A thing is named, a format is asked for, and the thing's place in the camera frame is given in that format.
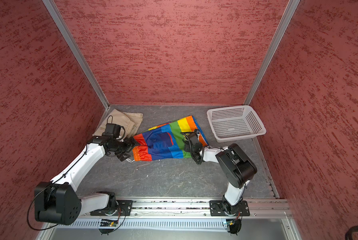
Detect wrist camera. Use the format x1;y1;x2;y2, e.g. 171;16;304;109
184;129;200;142
102;123;125;141

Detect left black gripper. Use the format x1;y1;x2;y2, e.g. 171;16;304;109
109;135;141;161

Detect right corner aluminium profile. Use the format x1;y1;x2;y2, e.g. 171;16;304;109
244;0;300;105

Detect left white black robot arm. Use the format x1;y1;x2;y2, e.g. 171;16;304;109
30;136;136;226

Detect beige drawstring shorts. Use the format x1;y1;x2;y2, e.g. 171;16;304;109
93;109;143;137

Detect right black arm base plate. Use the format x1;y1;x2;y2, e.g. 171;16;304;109
209;200;250;217

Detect small circuit board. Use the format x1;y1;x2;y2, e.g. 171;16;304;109
99;219;119;228
225;220;242;228

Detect corner aluminium profile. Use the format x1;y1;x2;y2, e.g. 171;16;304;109
42;0;110;111
244;0;300;105

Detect black cable loop corner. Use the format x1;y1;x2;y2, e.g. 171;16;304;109
345;224;358;240

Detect white perforated plastic basket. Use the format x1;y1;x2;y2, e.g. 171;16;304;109
207;105;267;143

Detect right small circuit board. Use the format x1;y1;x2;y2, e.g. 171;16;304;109
225;220;242;228

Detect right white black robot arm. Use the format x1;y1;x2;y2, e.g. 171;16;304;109
183;133;258;216

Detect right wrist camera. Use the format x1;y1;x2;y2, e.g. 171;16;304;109
184;129;200;142

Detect left small circuit board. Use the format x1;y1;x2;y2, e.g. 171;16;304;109
99;219;119;228

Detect aluminium mounting rail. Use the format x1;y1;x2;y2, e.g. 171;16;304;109
117;197;294;219

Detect left corner aluminium profile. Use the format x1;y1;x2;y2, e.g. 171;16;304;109
42;0;110;111

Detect colourful blue orange shorts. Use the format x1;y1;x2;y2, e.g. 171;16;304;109
132;116;208;162

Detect white slotted cable duct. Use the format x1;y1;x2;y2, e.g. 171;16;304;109
58;218;227;232

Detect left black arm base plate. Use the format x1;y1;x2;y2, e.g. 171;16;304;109
90;200;133;217

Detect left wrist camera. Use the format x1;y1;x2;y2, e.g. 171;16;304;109
102;123;125;141

